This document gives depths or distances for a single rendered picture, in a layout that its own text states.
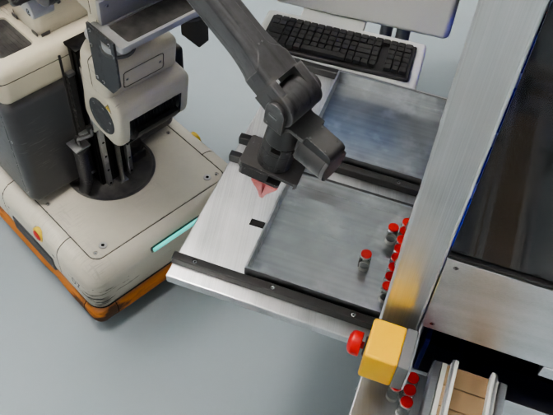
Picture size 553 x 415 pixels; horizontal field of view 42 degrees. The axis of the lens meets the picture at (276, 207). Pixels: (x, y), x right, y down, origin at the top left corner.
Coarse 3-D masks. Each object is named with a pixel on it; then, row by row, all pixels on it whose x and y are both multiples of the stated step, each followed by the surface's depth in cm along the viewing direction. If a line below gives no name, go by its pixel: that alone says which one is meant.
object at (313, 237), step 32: (288, 192) 150; (320, 192) 150; (352, 192) 147; (288, 224) 145; (320, 224) 145; (352, 224) 146; (384, 224) 146; (256, 256) 139; (288, 256) 140; (320, 256) 140; (352, 256) 141; (384, 256) 141; (288, 288) 134; (320, 288) 136; (352, 288) 136
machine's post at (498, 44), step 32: (480, 0) 71; (512, 0) 70; (544, 0) 69; (480, 32) 74; (512, 32) 73; (480, 64) 77; (512, 64) 75; (448, 96) 81; (480, 96) 80; (448, 128) 84; (480, 128) 83; (448, 160) 88; (480, 160) 86; (448, 192) 92; (416, 224) 99; (448, 224) 96; (416, 256) 104; (416, 288) 109; (384, 320) 119; (416, 320) 115
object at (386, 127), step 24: (336, 96) 169; (360, 96) 169; (384, 96) 170; (408, 96) 168; (432, 96) 166; (336, 120) 164; (360, 120) 164; (384, 120) 165; (408, 120) 165; (432, 120) 166; (360, 144) 160; (384, 144) 160; (408, 144) 160; (432, 144) 161; (384, 168) 151; (408, 168) 156
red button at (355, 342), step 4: (352, 332) 116; (356, 332) 115; (360, 332) 115; (352, 336) 115; (356, 336) 114; (360, 336) 115; (348, 340) 115; (352, 340) 114; (356, 340) 114; (360, 340) 114; (348, 344) 115; (352, 344) 114; (356, 344) 114; (360, 344) 114; (348, 348) 115; (352, 348) 114; (356, 348) 114; (348, 352) 115; (352, 352) 115; (356, 352) 114; (356, 356) 115
